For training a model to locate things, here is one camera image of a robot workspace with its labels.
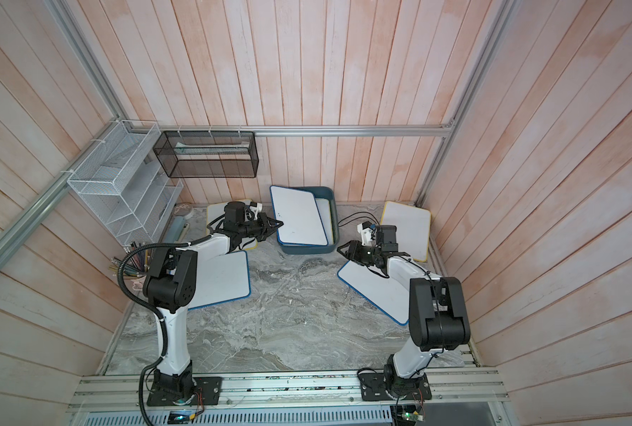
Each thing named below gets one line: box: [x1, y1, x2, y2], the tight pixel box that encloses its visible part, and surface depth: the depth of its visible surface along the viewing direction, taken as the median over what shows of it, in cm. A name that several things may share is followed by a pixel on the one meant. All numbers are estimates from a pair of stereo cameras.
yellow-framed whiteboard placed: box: [315, 197, 334, 245], surface depth 118 cm
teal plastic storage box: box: [276, 186, 340, 255], surface depth 113 cm
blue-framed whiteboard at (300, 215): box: [269, 185, 329, 246], surface depth 113 cm
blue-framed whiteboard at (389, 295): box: [337, 260, 411, 326], surface depth 93 cm
